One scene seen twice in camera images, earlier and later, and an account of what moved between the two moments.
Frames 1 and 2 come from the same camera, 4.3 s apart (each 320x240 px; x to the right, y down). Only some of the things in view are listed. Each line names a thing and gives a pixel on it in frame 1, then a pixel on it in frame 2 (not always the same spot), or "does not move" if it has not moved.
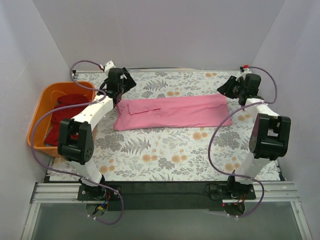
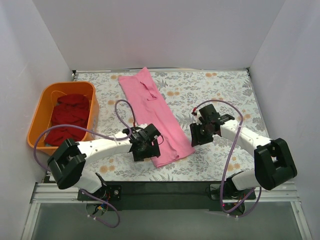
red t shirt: x=52 y=137 does not move
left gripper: x=125 y=81 to x=146 y=153
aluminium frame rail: x=264 y=192 does not move
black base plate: x=164 y=196 does not move
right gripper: x=230 y=86 to x=197 y=135
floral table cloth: x=210 y=153 does not move
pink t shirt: x=172 y=112 to x=149 y=107
